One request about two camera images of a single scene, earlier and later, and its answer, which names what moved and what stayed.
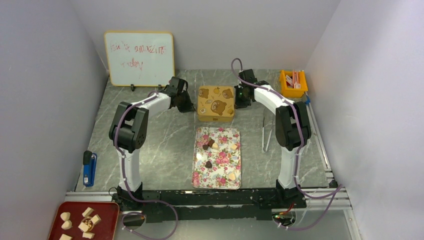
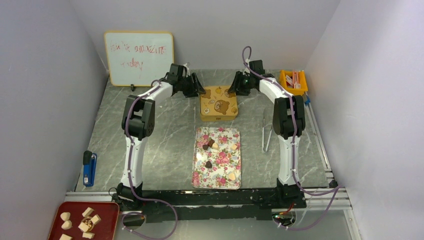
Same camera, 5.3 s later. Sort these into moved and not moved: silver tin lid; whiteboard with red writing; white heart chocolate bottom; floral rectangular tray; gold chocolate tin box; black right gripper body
Moved: black right gripper body; gold chocolate tin box
Not moved: whiteboard with red writing; silver tin lid; white heart chocolate bottom; floral rectangular tray
